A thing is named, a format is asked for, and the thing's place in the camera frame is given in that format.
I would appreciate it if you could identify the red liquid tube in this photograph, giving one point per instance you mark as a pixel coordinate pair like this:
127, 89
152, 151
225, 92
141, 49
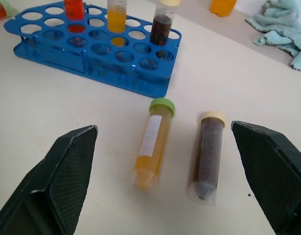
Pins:
74, 14

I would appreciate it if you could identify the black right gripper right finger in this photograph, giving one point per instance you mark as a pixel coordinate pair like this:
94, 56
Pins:
270, 176

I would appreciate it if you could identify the brown liquid tube cream cap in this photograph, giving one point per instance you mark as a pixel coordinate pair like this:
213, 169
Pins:
161, 29
207, 159

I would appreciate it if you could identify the orange tube green cap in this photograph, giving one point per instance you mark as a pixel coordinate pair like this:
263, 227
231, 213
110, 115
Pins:
2, 9

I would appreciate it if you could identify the blue plastic test tube rack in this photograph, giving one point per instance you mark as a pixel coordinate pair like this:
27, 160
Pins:
96, 56

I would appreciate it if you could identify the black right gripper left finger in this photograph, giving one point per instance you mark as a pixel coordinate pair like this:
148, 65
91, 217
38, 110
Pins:
52, 186

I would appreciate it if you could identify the yellow liquid tube green cap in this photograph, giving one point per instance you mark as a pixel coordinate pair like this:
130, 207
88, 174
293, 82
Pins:
150, 149

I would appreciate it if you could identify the orange liquid bottle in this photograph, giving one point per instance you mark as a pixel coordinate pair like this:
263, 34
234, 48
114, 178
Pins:
222, 7

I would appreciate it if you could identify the light green towel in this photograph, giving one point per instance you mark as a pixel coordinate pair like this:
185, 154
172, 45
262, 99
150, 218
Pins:
280, 27

